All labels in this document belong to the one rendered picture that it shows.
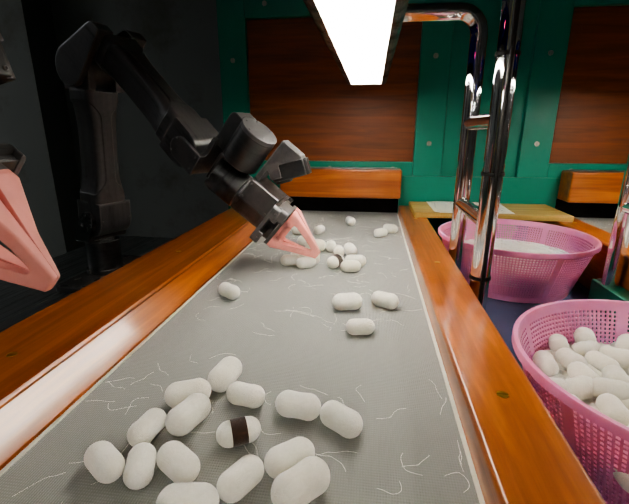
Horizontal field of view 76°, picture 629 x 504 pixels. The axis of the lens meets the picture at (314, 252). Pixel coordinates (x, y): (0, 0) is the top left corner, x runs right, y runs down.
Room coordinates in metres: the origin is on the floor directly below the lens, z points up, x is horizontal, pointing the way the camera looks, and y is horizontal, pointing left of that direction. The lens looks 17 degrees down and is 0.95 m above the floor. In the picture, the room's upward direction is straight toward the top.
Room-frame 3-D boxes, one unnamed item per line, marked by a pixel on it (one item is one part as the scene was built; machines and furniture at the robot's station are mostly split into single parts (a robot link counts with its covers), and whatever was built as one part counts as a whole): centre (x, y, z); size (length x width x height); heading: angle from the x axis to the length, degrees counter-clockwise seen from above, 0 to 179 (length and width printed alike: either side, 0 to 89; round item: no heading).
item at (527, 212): (0.94, -0.40, 0.77); 0.33 x 0.15 x 0.01; 82
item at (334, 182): (1.03, -0.07, 0.83); 0.30 x 0.06 x 0.07; 82
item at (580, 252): (0.72, -0.37, 0.72); 0.27 x 0.27 x 0.10
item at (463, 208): (0.57, -0.14, 0.90); 0.20 x 0.19 x 0.45; 172
